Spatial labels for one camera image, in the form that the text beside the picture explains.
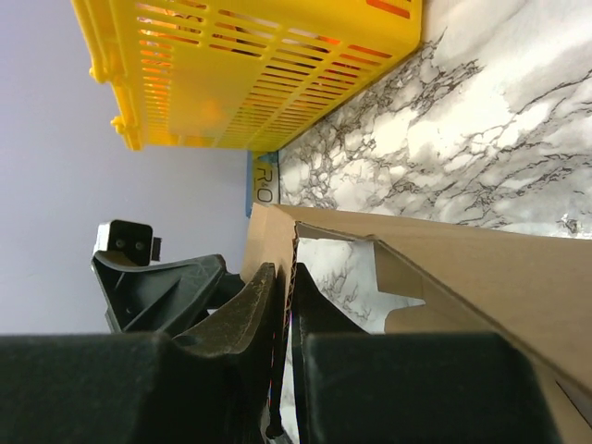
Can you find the brown cardboard box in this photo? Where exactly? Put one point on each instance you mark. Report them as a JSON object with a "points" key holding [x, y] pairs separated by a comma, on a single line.
{"points": [[535, 291]]}

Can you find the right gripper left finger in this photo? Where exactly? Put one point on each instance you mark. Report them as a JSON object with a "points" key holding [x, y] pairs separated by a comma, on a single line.
{"points": [[208, 385]]}

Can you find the yellow plastic shopping basket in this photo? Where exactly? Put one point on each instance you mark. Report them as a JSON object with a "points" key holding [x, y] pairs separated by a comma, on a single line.
{"points": [[247, 75]]}

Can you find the tall blue box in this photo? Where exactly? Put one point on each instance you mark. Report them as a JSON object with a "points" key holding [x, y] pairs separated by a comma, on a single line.
{"points": [[262, 180]]}

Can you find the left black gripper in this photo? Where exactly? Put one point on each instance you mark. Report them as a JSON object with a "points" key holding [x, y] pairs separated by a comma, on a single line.
{"points": [[166, 298]]}

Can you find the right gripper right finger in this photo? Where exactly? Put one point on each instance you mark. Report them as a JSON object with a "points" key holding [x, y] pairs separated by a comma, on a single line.
{"points": [[351, 386]]}

